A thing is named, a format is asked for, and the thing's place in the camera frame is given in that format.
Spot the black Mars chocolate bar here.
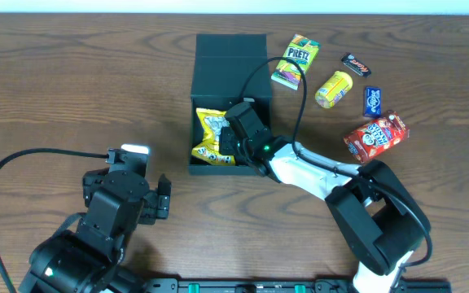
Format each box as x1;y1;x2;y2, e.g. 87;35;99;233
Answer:
341;53;372;77

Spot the black box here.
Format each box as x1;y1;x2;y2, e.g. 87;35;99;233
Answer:
188;33;274;177

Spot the blue Eclipse mint pack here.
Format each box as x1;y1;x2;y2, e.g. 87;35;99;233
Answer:
363;86;382;118

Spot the red Hello Panda box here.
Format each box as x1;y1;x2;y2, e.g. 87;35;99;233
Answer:
344;111;410;163

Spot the yellow candy tube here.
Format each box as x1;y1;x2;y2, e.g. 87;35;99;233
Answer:
314;71;353;108

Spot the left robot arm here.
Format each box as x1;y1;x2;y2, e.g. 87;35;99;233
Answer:
18;163;172;293

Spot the yellow Hacks candy bag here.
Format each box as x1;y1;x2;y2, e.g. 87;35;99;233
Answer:
191;108;236;166

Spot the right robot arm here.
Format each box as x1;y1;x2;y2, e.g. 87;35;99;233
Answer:
226;102;433;292

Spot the green Pretz snack box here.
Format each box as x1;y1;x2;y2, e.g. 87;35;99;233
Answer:
271;34;322;90

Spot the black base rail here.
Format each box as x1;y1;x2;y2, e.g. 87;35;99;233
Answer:
145;278;452;293

